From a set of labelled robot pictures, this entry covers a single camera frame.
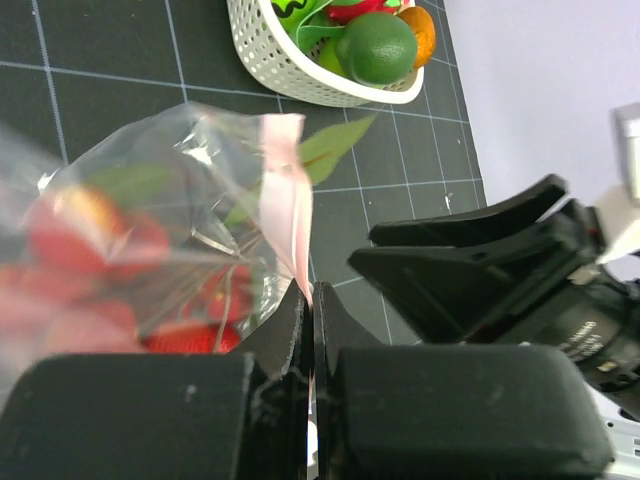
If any red lychee bunch with leaves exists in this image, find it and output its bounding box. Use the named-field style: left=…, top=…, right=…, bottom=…
left=0, top=112, right=379, bottom=355

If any pink dragon fruit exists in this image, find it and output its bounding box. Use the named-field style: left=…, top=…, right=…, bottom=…
left=325, top=0, right=410, bottom=25

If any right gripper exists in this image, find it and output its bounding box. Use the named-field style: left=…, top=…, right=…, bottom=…
left=348, top=174, right=639, bottom=419

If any dark green avocado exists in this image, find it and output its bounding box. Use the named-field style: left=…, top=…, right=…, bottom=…
left=335, top=12, right=418, bottom=87

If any brown kiwi fruit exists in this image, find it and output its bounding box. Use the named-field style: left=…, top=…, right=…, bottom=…
left=397, top=6, right=437, bottom=69

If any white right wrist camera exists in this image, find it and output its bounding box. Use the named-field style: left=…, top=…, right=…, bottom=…
left=595, top=102, right=639, bottom=265

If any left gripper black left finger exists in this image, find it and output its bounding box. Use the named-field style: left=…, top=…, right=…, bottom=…
left=1, top=285, right=306, bottom=479

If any white perforated plastic basket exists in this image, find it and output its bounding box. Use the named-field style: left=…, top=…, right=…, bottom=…
left=227, top=0, right=424, bottom=108

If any clear zip bag pink zipper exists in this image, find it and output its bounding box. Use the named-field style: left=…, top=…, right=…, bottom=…
left=0, top=101, right=315, bottom=396

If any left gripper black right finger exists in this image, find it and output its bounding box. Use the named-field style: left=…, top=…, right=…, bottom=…
left=313, top=283, right=613, bottom=479

